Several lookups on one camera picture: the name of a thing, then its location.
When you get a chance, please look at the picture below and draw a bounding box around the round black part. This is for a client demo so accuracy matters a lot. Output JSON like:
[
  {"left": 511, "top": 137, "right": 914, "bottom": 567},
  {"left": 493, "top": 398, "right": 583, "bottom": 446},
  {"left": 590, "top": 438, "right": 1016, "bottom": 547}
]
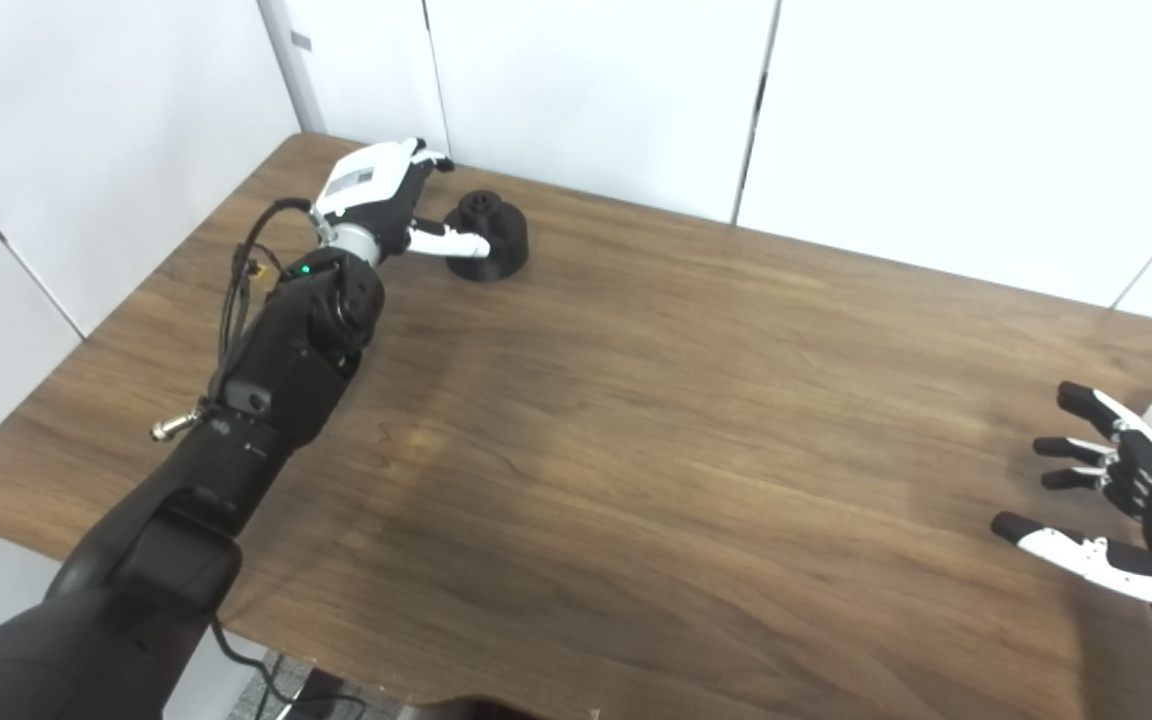
[{"left": 443, "top": 190, "right": 530, "bottom": 284}]

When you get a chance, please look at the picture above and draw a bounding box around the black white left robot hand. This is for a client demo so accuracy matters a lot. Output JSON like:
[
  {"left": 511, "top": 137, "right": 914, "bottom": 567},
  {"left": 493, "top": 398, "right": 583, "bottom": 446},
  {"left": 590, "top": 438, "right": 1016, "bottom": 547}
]
[{"left": 312, "top": 138, "right": 492, "bottom": 263}]

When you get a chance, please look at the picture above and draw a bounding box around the black floor cable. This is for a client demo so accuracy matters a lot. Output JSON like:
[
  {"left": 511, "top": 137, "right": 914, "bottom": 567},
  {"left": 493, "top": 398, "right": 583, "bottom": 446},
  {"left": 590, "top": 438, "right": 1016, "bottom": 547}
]
[{"left": 208, "top": 618, "right": 369, "bottom": 720}]

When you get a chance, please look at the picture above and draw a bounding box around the thin black left arm wire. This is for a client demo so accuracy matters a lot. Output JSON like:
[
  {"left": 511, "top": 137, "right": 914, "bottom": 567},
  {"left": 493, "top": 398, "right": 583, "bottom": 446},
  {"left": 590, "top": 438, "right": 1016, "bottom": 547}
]
[{"left": 221, "top": 245, "right": 285, "bottom": 341}]

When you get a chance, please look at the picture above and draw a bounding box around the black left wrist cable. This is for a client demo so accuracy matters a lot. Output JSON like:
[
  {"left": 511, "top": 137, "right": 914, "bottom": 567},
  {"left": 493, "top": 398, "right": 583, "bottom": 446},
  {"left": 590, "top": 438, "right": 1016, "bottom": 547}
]
[{"left": 149, "top": 197, "right": 322, "bottom": 443}]

